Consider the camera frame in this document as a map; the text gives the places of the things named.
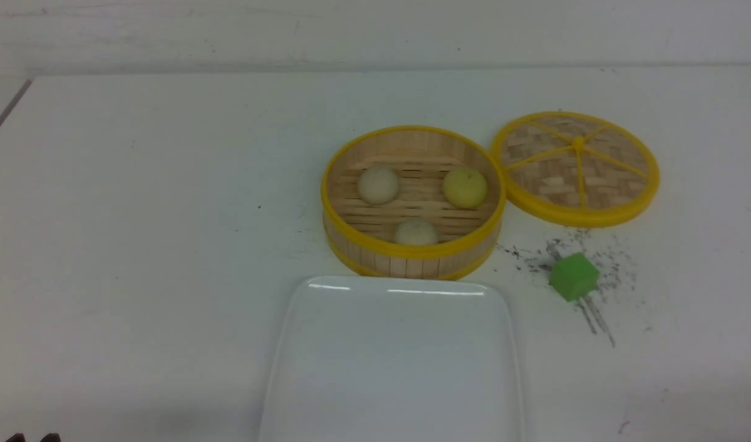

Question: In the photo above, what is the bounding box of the bamboo steamer basket yellow rim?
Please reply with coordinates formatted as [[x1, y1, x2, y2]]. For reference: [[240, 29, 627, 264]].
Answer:
[[320, 125, 506, 280]]

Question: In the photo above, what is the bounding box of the yellow steamed bun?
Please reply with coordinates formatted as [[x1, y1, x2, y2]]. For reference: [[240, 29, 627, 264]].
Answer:
[[442, 167, 488, 209]]

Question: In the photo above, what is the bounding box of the white rectangular plate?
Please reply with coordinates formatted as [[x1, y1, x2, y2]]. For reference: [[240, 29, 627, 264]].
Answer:
[[258, 275, 526, 441]]

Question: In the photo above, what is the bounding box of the green cube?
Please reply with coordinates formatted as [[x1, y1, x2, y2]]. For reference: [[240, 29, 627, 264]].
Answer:
[[549, 254, 600, 303]]

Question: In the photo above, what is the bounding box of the white steamed bun front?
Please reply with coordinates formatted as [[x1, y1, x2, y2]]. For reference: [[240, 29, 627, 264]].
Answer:
[[393, 219, 440, 246]]

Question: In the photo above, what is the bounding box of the white steamed bun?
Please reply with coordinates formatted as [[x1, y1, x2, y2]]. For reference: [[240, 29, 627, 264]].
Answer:
[[393, 219, 440, 246], [358, 166, 401, 205]]

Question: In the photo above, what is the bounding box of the woven bamboo steamer lid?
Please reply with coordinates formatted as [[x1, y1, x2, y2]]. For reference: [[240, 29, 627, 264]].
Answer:
[[490, 111, 661, 229]]

